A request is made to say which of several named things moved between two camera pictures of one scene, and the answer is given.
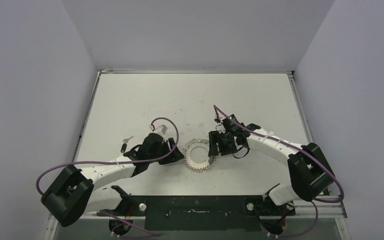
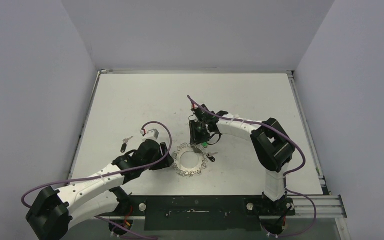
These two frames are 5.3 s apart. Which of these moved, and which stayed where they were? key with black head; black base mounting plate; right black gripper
Moved: right black gripper
Stayed: key with black head; black base mounting plate
